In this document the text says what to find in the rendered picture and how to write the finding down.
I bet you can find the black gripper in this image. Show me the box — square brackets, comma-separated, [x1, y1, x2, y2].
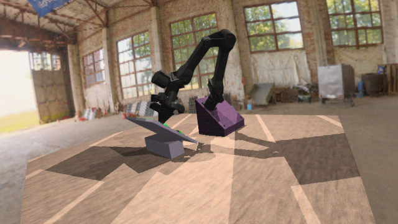
[149, 90, 185, 123]

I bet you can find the grey switch panel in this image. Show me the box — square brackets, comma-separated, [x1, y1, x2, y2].
[126, 116, 197, 159]

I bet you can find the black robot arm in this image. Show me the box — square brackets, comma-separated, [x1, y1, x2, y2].
[151, 29, 236, 111]

